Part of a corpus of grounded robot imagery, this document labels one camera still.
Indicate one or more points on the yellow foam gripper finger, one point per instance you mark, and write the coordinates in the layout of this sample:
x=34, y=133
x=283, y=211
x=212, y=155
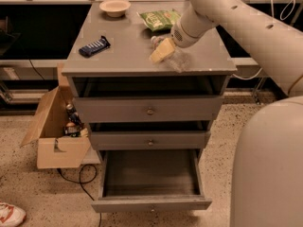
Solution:
x=162, y=48

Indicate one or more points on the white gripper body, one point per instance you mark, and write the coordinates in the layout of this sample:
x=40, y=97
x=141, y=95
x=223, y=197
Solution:
x=185, y=35

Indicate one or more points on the clear plastic water bottle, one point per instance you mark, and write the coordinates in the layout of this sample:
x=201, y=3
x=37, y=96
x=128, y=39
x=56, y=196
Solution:
x=178, y=61

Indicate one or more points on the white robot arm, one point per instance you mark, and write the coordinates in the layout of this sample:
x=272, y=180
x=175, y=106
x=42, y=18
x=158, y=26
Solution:
x=267, y=179

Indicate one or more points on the grey wooden drawer cabinet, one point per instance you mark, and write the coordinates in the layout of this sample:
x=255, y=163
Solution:
x=125, y=70

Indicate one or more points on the grey top drawer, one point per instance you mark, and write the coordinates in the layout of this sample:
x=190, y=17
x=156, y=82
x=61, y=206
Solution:
x=153, y=109

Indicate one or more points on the grey middle drawer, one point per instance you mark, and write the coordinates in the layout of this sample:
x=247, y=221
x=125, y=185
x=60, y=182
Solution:
x=133, y=140

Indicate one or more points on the grey open bottom drawer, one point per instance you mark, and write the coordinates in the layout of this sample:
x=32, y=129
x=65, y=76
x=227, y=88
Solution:
x=150, y=180

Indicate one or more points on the green chip bag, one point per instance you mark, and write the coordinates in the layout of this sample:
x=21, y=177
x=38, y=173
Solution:
x=160, y=20

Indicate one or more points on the beige bowl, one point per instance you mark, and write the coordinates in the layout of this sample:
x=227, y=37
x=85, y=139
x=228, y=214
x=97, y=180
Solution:
x=115, y=8

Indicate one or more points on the dark blue snack bar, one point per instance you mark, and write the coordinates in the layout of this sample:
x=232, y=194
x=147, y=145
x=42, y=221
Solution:
x=95, y=47

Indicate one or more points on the cans in cardboard box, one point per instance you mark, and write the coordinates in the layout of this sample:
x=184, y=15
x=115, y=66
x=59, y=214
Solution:
x=74, y=127

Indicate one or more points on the open cardboard box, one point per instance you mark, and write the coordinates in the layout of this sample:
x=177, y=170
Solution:
x=54, y=148

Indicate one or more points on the white red sneaker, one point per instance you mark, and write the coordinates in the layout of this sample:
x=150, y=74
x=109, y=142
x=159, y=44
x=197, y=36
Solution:
x=11, y=215

